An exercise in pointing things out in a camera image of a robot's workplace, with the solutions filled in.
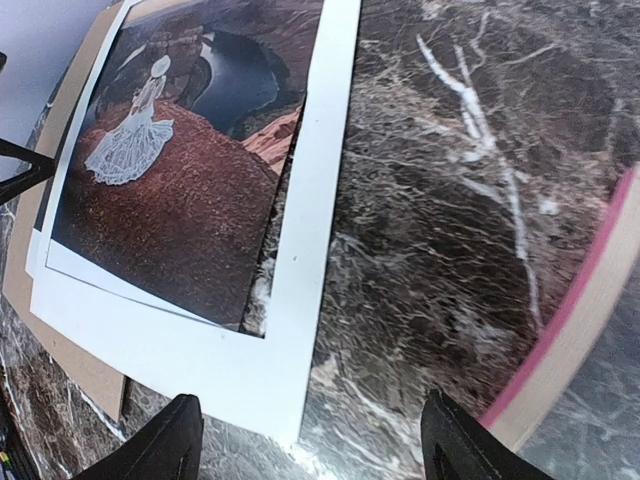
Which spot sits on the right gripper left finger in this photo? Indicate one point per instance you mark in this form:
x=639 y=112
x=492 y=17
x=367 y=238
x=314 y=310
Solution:
x=167 y=447

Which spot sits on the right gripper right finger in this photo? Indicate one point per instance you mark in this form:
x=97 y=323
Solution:
x=457 y=446

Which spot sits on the white mat paper sheet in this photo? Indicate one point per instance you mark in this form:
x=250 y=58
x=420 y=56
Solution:
x=259 y=384

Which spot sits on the photo print white border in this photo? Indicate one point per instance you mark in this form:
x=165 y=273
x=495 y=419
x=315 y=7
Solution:
x=171 y=183

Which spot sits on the clear acrylic sheet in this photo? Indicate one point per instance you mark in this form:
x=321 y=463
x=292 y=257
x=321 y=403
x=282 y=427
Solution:
x=593 y=430

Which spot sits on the pink wooden picture frame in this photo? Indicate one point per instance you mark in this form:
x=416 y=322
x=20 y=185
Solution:
x=576 y=325

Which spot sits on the brown cardboard backing board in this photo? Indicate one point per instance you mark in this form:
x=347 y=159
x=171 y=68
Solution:
x=62 y=312

